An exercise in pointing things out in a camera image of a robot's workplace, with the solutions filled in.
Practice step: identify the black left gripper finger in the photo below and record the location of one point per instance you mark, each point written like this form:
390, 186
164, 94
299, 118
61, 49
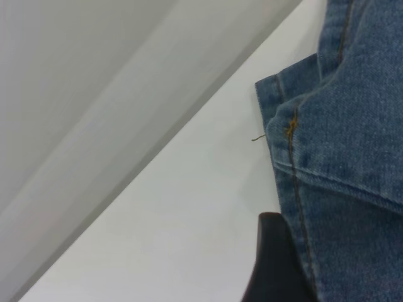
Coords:
274, 267

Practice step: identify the blue denim shorts with print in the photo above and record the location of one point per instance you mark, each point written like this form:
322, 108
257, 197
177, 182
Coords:
346, 157

